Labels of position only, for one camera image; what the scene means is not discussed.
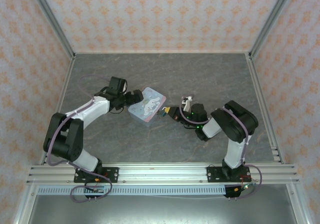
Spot aluminium table side rail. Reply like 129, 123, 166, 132
39, 55, 76, 166
245, 53, 286, 164

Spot aluminium corner frame post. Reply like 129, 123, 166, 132
26, 0, 77, 59
248, 0, 298, 59

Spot small electronics board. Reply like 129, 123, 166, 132
86, 185, 105, 193
234, 182, 257, 192

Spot grey metal shelf panel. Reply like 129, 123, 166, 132
27, 195, 300, 224

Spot aluminium frame leg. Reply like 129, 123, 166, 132
286, 183, 314, 224
13, 185, 38, 224

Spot cartoon print tin box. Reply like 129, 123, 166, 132
127, 86, 167, 128

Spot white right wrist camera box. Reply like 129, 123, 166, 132
181, 96, 194, 112

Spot long aluminium base rail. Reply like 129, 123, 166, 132
26, 162, 300, 184

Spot white slotted cable duct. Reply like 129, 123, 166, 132
36, 185, 227, 195

